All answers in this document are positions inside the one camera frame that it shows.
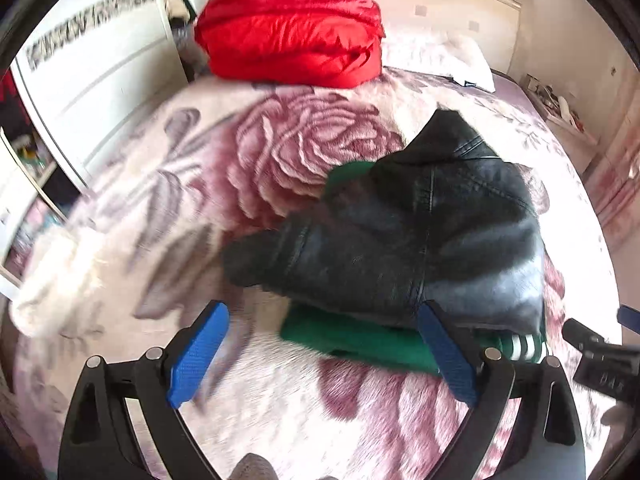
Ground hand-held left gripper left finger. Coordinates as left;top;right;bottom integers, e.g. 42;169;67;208
57;301;230;480

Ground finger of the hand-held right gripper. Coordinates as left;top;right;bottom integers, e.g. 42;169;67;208
562;318;610;358
616;305;640;332

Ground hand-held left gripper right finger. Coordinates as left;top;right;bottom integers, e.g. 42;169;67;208
417;301;587;480

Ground black leather jacket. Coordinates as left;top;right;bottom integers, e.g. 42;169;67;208
221;108;549;335

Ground folded green striped jacket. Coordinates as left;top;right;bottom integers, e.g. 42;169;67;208
279;162;549;377

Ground pink curtain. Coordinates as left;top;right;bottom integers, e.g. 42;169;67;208
584;102;640;248

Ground white fluffy garment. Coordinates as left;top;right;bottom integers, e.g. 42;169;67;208
9;225;110;339

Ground floral bed blanket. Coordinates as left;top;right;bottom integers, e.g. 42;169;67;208
9;66;620;480

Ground white nightstand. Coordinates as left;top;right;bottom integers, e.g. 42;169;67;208
520;74;601;162

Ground white wardrobe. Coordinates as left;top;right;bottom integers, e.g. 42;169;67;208
0;0;190;306

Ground white wardrobe sliding door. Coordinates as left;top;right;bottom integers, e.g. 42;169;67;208
10;0;190;193

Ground white pillow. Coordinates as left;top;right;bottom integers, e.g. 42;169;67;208
379;30;497;93

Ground red quilt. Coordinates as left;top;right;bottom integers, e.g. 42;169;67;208
193;0;387;89

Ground white bed headboard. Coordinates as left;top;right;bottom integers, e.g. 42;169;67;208
345;0;524;77

